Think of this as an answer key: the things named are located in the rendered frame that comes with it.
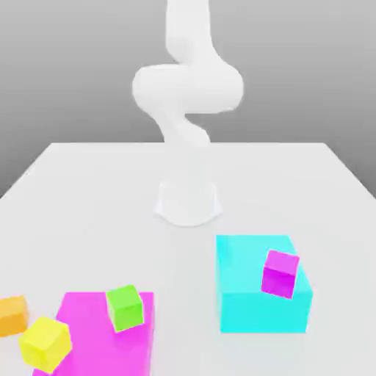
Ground small green cube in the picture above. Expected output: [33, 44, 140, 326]
[105, 283, 145, 333]

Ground large cyan box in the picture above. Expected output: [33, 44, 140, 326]
[215, 234, 314, 333]

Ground small purple cube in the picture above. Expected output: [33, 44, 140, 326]
[260, 249, 300, 300]

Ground small orange cube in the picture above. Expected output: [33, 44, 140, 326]
[0, 294, 29, 338]

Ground large magenta box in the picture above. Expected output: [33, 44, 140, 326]
[32, 291, 155, 376]

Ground small yellow cube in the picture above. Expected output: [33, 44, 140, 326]
[18, 316, 73, 375]

